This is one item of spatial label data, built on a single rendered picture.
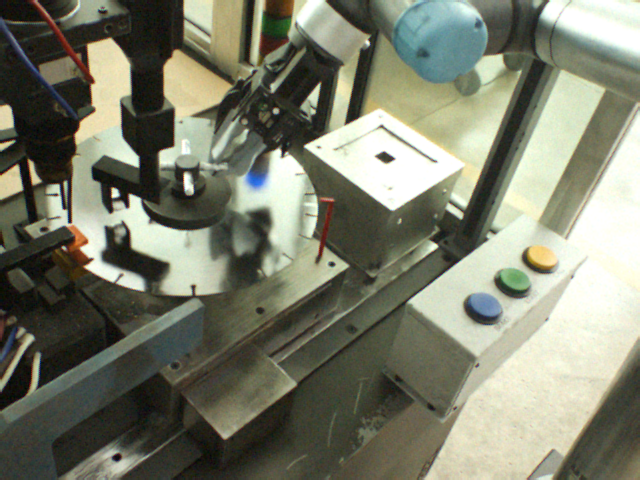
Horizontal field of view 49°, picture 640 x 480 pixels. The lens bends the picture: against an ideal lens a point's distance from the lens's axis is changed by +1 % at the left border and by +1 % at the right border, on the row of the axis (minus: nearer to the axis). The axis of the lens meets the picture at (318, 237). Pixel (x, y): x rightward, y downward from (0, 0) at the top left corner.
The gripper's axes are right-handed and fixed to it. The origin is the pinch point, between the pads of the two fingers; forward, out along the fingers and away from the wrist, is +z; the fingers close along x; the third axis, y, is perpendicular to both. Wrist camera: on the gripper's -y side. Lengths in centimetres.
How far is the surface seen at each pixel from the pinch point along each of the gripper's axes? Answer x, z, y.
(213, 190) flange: 1.1, 2.6, 1.4
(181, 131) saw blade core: -4.4, 4.2, -11.4
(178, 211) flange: -1.6, 5.3, 5.7
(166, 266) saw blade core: -0.5, 7.7, 13.4
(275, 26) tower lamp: -0.9, -12.4, -23.1
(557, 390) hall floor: 126, 29, -60
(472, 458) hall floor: 104, 47, -38
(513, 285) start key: 38.4, -11.5, 6.2
